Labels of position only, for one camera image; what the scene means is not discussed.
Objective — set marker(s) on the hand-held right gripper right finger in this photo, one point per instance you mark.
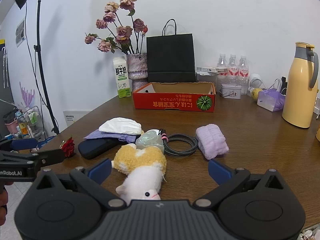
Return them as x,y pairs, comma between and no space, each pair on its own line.
218,172

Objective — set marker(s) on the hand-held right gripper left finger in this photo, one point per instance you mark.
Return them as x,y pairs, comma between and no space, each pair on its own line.
100,171

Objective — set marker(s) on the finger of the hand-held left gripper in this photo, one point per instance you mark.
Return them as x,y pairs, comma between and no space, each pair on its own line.
51,158
23,143

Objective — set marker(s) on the red artificial rose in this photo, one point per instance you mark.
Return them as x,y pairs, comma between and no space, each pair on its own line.
68,147

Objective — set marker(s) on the dark blue zip case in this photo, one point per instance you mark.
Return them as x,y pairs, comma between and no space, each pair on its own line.
95,148

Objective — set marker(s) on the purple towel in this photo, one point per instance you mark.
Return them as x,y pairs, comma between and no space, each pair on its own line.
211,140

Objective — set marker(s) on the purple fabric pouch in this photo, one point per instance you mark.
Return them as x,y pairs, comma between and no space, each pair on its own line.
100,135

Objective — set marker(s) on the yellow white plush toy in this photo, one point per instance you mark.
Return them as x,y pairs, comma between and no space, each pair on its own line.
140,160

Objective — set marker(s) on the white cloth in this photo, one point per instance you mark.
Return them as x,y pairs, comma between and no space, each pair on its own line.
120,126

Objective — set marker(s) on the translucent green plastic wrap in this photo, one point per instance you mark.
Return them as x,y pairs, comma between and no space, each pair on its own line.
148,141

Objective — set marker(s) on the red cardboard box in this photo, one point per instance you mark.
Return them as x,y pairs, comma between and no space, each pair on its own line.
170,102

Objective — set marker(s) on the person's left hand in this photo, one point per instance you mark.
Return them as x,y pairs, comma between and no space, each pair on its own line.
2,200

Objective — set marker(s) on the dark grey cabinet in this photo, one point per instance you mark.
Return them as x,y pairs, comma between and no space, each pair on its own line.
5,110

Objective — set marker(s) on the small silver tin box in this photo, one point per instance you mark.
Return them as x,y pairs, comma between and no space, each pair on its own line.
231,92

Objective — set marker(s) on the yellow green pear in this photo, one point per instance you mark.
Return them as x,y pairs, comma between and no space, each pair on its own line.
256,94

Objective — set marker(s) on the purple plastic bag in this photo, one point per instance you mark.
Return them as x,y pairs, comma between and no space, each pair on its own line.
272,101

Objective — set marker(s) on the white green milk carton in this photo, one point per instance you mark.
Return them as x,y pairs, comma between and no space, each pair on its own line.
122,80

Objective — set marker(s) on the translucent plastic container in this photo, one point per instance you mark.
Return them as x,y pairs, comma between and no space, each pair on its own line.
205,79

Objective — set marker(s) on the small white desk fan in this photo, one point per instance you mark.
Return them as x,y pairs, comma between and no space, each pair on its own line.
255,78

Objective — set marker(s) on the pink mottled ceramic vase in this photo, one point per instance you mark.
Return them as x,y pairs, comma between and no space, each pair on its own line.
136,67

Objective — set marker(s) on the black charger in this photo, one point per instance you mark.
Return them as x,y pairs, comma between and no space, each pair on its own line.
283,83

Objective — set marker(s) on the clear water bottle red label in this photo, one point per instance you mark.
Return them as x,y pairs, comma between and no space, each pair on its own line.
233,62
244,63
222,61

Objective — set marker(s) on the yellow thermos jug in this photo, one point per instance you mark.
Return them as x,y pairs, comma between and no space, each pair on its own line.
298,92

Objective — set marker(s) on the black light stand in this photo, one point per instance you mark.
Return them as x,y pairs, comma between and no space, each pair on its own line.
38,30

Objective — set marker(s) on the black paper bag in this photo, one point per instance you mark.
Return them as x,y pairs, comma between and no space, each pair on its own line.
170,57

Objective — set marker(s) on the dried pink rose bouquet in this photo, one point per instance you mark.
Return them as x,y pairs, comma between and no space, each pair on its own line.
123,32

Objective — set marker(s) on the purple flower wall decoration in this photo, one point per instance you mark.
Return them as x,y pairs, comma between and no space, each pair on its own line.
27,96

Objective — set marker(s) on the grey wall poster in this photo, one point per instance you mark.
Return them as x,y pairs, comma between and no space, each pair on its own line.
20,33

